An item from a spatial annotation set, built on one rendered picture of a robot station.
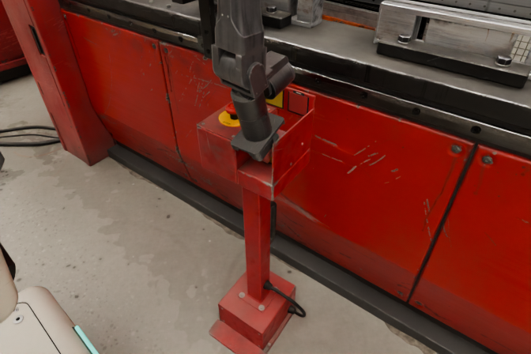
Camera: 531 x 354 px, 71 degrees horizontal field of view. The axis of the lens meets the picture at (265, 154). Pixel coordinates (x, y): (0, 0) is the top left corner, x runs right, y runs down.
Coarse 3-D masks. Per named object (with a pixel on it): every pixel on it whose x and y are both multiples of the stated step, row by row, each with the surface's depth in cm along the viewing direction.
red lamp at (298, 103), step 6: (294, 96) 79; (300, 96) 78; (294, 102) 80; (300, 102) 79; (306, 102) 78; (288, 108) 82; (294, 108) 81; (300, 108) 80; (306, 108) 79; (306, 114) 80
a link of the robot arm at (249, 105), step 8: (232, 88) 65; (232, 96) 64; (240, 96) 63; (248, 96) 62; (264, 96) 65; (240, 104) 63; (248, 104) 63; (256, 104) 63; (264, 104) 65; (240, 112) 65; (248, 112) 64; (256, 112) 64; (264, 112) 66; (248, 120) 66
